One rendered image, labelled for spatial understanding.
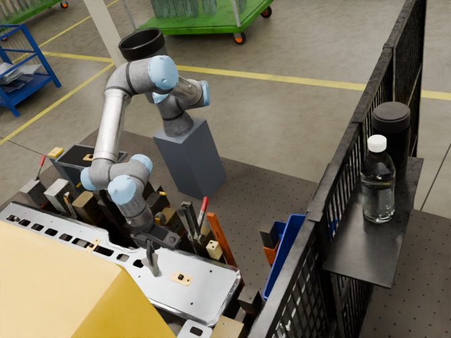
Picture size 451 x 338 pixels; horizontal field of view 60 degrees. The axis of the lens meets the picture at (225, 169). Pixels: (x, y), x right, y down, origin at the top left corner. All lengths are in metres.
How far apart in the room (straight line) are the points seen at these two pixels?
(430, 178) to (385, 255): 2.23
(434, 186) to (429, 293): 1.43
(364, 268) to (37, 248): 0.69
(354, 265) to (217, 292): 0.64
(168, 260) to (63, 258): 1.34
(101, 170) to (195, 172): 0.79
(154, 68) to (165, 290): 0.76
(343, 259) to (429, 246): 0.97
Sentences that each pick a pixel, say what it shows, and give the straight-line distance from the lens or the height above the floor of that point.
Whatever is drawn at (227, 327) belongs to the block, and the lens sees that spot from 1.22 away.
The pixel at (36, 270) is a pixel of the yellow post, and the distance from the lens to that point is 0.18.
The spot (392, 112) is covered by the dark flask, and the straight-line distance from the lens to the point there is 0.86.
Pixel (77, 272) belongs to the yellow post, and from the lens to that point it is 0.17.
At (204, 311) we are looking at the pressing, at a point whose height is 1.00.
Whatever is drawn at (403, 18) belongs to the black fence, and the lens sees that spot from 1.40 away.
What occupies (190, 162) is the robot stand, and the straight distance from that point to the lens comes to 1.92.
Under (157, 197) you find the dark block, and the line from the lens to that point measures 1.58.
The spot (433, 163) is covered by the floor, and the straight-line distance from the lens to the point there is 3.15.
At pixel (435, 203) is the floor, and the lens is 2.88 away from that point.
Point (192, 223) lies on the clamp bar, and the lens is 1.38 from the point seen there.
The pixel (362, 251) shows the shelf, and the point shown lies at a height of 1.43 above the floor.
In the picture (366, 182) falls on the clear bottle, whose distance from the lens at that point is 0.80.
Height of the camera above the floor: 2.11
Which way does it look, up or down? 39 degrees down
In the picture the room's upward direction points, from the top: 20 degrees counter-clockwise
